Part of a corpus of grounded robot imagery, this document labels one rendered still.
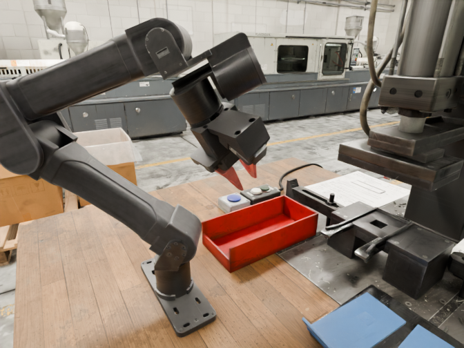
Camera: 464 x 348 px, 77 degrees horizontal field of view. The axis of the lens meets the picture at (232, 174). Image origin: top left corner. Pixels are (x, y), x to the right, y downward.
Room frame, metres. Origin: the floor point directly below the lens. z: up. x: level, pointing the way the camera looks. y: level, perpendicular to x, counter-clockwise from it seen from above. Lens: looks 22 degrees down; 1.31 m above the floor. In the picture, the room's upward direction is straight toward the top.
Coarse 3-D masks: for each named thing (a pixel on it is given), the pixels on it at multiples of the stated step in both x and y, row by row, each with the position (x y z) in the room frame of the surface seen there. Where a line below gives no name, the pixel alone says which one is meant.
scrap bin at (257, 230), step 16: (256, 208) 0.64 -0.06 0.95; (272, 208) 0.67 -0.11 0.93; (288, 208) 0.68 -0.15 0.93; (304, 208) 0.63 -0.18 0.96; (208, 224) 0.57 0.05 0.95; (224, 224) 0.59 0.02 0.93; (240, 224) 0.62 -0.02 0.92; (256, 224) 0.64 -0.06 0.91; (272, 224) 0.64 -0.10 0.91; (288, 224) 0.55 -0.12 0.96; (304, 224) 0.58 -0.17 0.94; (208, 240) 0.54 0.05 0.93; (224, 240) 0.57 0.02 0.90; (240, 240) 0.57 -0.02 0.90; (256, 240) 0.50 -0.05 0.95; (272, 240) 0.52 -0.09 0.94; (288, 240) 0.55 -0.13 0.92; (224, 256) 0.48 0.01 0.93; (240, 256) 0.48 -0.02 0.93; (256, 256) 0.50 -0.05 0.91
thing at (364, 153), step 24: (408, 120) 0.49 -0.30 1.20; (432, 120) 0.62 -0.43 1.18; (456, 120) 0.61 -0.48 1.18; (360, 144) 0.56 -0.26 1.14; (384, 144) 0.48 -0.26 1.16; (408, 144) 0.45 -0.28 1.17; (432, 144) 0.47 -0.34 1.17; (384, 168) 0.48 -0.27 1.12; (408, 168) 0.45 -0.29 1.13; (432, 168) 0.43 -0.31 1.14; (456, 168) 0.46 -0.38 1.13
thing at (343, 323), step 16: (352, 304) 0.36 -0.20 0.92; (368, 304) 0.36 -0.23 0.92; (304, 320) 0.31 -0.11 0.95; (320, 320) 0.33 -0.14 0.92; (336, 320) 0.33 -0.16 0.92; (352, 320) 0.33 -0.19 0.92; (384, 320) 0.33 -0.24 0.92; (400, 320) 0.33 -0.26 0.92; (320, 336) 0.28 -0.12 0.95; (336, 336) 0.30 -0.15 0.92; (352, 336) 0.30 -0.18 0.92; (368, 336) 0.30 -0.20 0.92; (384, 336) 0.30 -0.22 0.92
